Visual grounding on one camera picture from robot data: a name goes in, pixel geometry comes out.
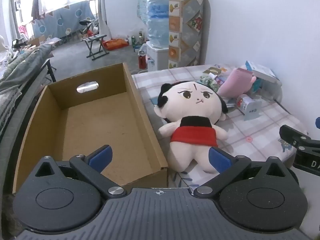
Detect orange bag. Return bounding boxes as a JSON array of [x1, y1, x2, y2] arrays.
[[102, 38, 130, 51]]

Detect white curtain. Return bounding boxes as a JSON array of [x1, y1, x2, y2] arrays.
[[96, 0, 113, 38]]

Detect exercise bike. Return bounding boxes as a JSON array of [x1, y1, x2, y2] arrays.
[[79, 19, 100, 40]]

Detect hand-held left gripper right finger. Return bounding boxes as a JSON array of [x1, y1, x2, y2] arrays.
[[193, 146, 288, 198]]

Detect folded patterned mattress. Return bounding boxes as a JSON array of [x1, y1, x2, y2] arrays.
[[168, 0, 210, 68]]

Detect blue hanging bed sheet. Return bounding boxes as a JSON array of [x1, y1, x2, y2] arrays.
[[31, 0, 97, 43]]

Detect green patterned packet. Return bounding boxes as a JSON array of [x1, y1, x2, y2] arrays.
[[200, 75, 220, 92]]

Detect pink bubble wrap pouch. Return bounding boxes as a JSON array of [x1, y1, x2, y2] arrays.
[[217, 67, 257, 98]]

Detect small light blue carton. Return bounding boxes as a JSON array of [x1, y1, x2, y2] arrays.
[[244, 99, 263, 122]]

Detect white blue cardboard box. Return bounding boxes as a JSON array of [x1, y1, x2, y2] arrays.
[[245, 60, 283, 100]]

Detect brown cardboard box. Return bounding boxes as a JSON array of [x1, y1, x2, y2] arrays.
[[12, 63, 168, 194]]

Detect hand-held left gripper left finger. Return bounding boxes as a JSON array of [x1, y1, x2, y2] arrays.
[[35, 144, 127, 198]]

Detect white yogurt cup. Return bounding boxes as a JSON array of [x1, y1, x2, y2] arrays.
[[236, 94, 252, 112]]

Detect dark hanging clothes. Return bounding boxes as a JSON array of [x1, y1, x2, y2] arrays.
[[31, 0, 45, 20]]

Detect red thermos bottle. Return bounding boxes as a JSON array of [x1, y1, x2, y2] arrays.
[[138, 51, 148, 69]]

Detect bed with grey blanket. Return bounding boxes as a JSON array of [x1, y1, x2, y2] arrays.
[[0, 42, 57, 143]]

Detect black-haired plush doll red top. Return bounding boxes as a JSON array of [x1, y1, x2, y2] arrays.
[[154, 80, 229, 174]]

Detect folding stool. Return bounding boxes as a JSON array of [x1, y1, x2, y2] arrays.
[[82, 34, 109, 61]]

